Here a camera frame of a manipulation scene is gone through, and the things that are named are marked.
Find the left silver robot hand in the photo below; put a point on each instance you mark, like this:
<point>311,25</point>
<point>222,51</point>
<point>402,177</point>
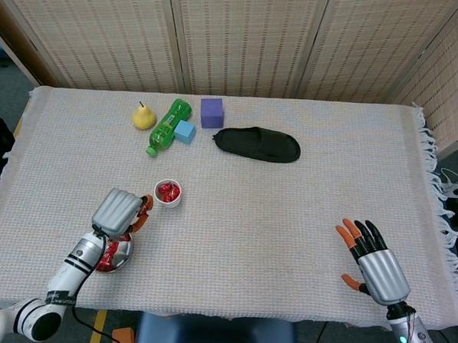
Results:
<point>115,211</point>

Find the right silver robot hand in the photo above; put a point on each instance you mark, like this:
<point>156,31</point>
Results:
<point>382,277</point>

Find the red candy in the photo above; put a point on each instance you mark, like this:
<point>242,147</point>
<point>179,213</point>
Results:
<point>145,208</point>
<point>174,191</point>
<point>163,188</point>
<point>107,256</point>
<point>169,198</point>

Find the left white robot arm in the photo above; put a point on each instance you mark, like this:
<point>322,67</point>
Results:
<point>74,263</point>

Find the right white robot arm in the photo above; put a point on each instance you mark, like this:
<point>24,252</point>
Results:
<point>412,338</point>

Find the round metal plate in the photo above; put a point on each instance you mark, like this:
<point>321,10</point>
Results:
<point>124,252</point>

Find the white paper cup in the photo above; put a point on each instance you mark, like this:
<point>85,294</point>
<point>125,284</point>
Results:
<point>175,204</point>

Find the green plastic bottle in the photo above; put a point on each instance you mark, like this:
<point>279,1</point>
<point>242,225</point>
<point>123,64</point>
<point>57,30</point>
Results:
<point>164,131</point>

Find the yellow pear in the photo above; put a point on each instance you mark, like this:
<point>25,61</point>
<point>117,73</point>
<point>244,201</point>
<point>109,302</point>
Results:
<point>143,117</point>

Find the light blue cube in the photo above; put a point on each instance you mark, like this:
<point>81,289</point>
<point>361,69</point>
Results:
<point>185,132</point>

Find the orange block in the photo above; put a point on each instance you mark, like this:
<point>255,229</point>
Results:
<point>124,337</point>

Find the white woven tablecloth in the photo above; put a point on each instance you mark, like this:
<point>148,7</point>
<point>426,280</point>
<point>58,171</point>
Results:
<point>268,219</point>

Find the person in black shirt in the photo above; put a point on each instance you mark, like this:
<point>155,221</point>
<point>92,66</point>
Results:
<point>6,140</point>

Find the purple cube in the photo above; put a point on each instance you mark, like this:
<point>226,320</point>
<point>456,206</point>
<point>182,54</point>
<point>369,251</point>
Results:
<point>212,115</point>

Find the black slipper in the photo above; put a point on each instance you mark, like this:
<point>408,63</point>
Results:
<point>253,144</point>

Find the woven folding screen panel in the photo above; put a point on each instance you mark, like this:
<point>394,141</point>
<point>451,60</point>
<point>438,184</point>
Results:
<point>448,83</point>
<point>247,38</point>
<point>98,30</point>
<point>374,44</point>

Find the brown wooden board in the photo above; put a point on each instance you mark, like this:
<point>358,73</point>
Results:
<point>20,49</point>

